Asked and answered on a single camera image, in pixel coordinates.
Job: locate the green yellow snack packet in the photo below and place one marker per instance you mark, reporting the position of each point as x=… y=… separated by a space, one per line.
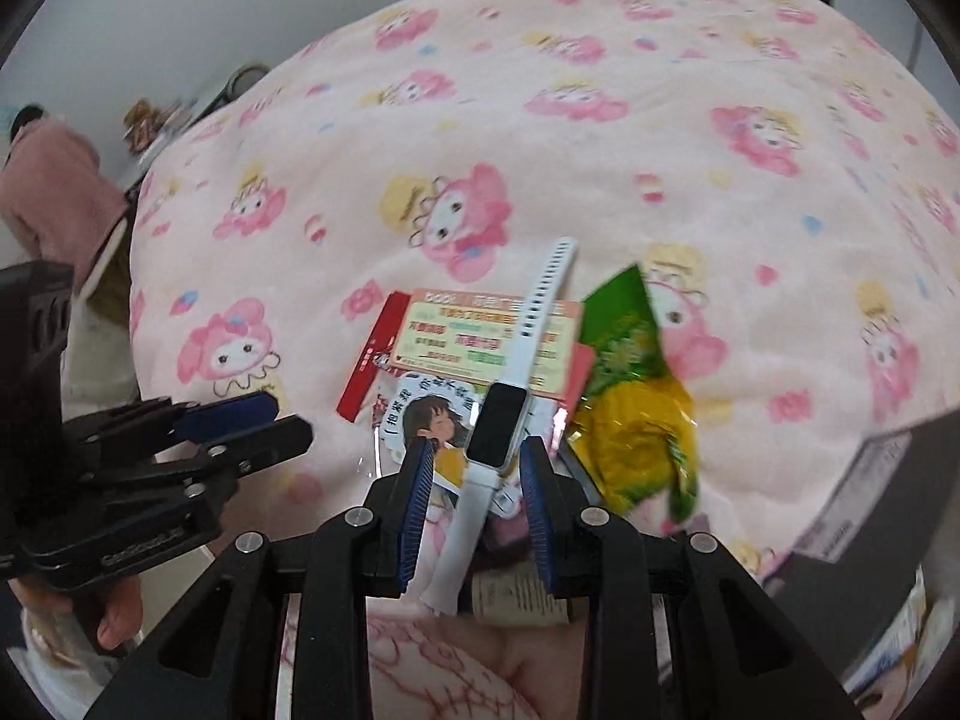
x=637 y=435

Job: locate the red envelope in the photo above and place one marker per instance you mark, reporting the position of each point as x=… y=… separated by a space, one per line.
x=367 y=367

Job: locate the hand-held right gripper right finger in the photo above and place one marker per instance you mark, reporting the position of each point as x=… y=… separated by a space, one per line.
x=536 y=510

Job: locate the black storage box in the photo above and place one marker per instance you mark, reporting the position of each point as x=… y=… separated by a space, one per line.
x=840 y=615

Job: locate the pink printed blanket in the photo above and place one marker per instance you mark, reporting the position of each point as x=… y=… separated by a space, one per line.
x=600 y=127

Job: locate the person's left hand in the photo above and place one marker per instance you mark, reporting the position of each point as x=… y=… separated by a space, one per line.
x=120 y=615

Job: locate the cartoon girl sticker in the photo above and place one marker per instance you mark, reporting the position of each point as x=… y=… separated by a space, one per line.
x=427 y=420

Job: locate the cluttered desk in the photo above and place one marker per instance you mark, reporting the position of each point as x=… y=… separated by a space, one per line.
x=161 y=127

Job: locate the white printed bag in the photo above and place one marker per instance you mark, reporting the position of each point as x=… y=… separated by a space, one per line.
x=892 y=645

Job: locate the white smartwatch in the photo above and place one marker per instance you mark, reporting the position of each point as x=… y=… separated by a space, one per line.
x=499 y=420

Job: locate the pink labelled pouch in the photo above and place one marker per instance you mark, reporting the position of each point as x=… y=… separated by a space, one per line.
x=510 y=596

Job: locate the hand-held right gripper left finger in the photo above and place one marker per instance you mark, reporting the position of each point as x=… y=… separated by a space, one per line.
x=416 y=510

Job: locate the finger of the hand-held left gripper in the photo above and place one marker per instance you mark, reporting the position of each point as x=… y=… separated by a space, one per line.
x=225 y=412
x=262 y=442

